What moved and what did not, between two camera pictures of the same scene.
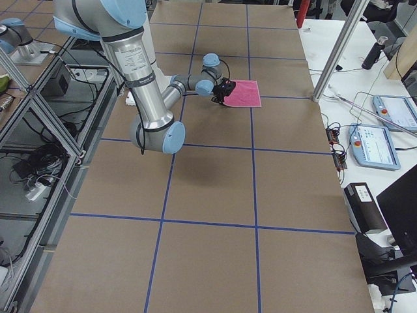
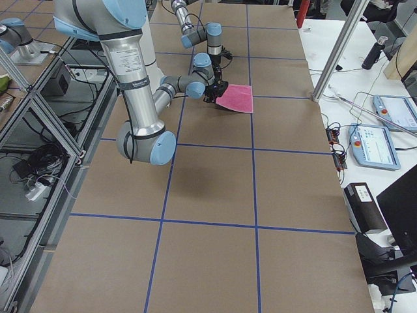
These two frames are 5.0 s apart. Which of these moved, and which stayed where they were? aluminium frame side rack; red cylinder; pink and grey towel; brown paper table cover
Moved: pink and grey towel
Stayed: aluminium frame side rack; brown paper table cover; red cylinder
